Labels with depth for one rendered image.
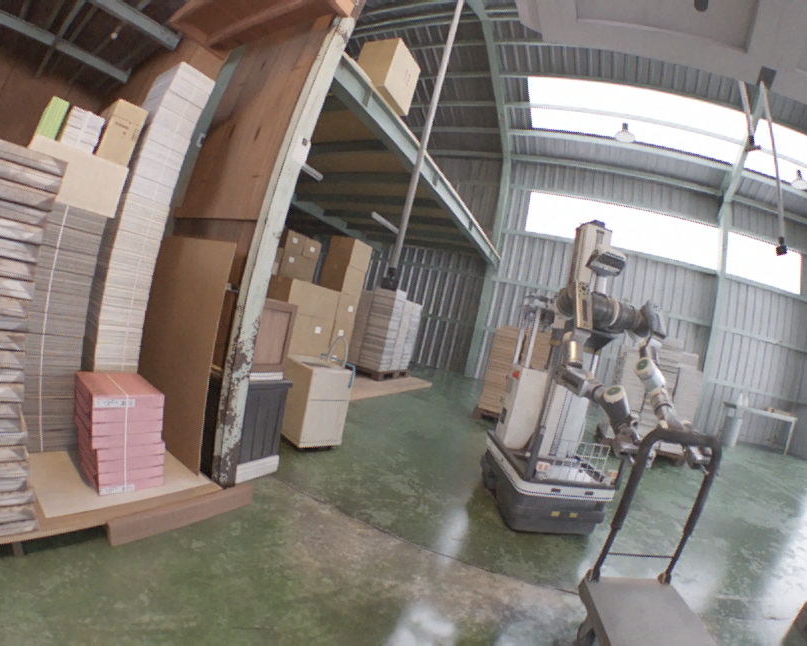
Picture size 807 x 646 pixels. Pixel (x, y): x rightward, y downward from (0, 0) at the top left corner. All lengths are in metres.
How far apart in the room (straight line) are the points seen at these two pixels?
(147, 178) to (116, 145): 0.20
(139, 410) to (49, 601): 0.71
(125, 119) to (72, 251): 0.55
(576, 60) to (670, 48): 7.17
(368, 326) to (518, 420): 3.20
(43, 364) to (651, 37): 2.09
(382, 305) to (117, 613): 4.58
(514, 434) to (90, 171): 2.48
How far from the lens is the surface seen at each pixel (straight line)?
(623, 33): 1.03
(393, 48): 3.82
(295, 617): 1.23
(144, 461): 1.48
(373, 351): 5.02
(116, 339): 1.69
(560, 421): 2.21
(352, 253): 4.57
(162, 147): 1.73
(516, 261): 9.07
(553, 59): 8.24
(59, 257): 1.56
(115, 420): 1.37
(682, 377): 4.74
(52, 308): 1.58
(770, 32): 1.07
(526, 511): 1.93
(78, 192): 1.58
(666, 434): 1.28
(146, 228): 1.68
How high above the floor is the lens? 0.90
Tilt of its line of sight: level
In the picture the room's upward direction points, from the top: 13 degrees clockwise
